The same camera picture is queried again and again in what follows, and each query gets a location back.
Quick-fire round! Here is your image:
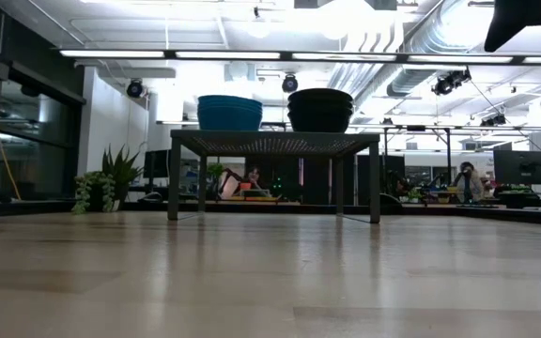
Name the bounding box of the black ceiling spotlight cluster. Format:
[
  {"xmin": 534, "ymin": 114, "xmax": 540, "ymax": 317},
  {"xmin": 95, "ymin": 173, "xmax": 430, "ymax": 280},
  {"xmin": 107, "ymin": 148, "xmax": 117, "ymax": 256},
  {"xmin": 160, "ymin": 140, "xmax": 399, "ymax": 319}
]
[
  {"xmin": 431, "ymin": 68, "xmax": 472, "ymax": 97},
  {"xmin": 480, "ymin": 112, "xmax": 507, "ymax": 127}
]

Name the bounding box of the grey perforated metal shelf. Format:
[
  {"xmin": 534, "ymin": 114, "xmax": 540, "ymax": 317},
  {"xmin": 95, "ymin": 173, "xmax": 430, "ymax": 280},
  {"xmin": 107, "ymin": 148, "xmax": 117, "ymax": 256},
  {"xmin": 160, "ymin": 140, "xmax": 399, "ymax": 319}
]
[{"xmin": 166, "ymin": 129, "xmax": 382, "ymax": 224}]

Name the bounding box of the small black monitor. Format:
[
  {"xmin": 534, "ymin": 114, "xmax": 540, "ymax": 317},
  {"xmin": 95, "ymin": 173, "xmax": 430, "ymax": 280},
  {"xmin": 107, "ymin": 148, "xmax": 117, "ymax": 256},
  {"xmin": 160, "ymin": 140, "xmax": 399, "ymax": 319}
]
[{"xmin": 142, "ymin": 148, "xmax": 172, "ymax": 180}]

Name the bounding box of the large black monitor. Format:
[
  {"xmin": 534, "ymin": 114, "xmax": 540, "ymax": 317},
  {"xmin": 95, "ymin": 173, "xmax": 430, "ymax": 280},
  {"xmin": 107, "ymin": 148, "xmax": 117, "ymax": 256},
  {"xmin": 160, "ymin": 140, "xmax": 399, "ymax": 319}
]
[{"xmin": 493, "ymin": 149, "xmax": 541, "ymax": 186}]

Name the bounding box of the overhead LED light bar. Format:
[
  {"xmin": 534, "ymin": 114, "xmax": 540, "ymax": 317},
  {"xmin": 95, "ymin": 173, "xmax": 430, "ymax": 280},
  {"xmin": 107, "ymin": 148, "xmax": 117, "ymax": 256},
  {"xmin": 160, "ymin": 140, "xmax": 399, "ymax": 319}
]
[{"xmin": 58, "ymin": 48, "xmax": 541, "ymax": 66}]

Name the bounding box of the dark cabinet with green lights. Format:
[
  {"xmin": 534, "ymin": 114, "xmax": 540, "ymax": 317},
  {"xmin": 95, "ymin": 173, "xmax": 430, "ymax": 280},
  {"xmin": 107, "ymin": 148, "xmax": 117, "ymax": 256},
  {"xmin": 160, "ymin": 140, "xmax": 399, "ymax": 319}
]
[{"xmin": 244, "ymin": 157, "xmax": 361, "ymax": 206}]

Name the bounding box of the green potted plant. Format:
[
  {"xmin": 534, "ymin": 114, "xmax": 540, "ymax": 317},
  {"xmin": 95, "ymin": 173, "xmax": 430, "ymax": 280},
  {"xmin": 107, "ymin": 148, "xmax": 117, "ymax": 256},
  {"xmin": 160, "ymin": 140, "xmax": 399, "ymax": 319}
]
[{"xmin": 71, "ymin": 144, "xmax": 146, "ymax": 216}]

